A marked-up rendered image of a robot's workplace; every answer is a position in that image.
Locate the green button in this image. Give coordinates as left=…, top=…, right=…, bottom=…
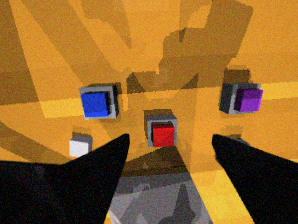
left=215, top=138, right=251, bottom=167

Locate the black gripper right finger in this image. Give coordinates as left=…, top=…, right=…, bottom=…
left=212, top=134, right=298, bottom=224

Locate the purple button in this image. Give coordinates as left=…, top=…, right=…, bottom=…
left=220, top=83, right=263, bottom=115

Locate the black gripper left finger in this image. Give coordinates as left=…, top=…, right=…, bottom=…
left=0, top=134, right=130, bottom=224

